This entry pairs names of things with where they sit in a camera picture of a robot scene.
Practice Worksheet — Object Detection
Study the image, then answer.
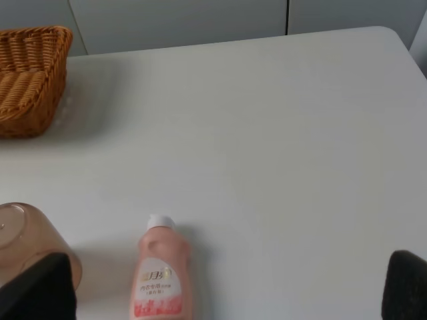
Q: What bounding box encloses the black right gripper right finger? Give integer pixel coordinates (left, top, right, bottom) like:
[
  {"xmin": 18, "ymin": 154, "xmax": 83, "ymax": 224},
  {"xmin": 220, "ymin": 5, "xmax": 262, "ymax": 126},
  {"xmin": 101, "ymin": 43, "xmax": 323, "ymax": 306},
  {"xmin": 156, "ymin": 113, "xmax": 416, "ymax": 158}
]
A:
[{"xmin": 381, "ymin": 250, "xmax": 426, "ymax": 320}]

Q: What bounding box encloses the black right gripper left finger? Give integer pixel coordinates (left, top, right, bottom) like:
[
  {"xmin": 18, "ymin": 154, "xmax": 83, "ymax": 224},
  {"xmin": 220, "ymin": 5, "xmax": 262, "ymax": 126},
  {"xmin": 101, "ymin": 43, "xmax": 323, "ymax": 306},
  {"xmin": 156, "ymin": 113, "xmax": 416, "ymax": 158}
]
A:
[{"xmin": 1, "ymin": 253, "xmax": 77, "ymax": 320}]

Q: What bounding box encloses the brown wicker basket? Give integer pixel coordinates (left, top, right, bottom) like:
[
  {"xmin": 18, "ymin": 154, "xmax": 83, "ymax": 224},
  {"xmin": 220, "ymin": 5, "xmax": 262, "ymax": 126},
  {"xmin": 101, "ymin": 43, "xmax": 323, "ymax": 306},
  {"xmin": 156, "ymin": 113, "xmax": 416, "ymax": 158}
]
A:
[{"xmin": 1, "ymin": 25, "xmax": 73, "ymax": 139}]

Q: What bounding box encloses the translucent brown plastic cup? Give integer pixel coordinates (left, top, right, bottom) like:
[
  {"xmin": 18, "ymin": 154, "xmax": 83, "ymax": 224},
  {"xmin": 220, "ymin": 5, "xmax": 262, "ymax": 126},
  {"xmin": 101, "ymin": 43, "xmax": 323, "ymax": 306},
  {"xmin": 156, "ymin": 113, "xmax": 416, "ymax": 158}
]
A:
[{"xmin": 1, "ymin": 203, "xmax": 82, "ymax": 289}]

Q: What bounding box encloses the pink detergent bottle white cap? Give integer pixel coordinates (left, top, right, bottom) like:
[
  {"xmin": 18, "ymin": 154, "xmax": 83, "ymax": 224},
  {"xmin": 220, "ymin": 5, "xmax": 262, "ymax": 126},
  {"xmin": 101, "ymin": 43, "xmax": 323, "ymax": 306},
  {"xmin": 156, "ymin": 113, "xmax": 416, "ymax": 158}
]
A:
[{"xmin": 129, "ymin": 215, "xmax": 193, "ymax": 319}]

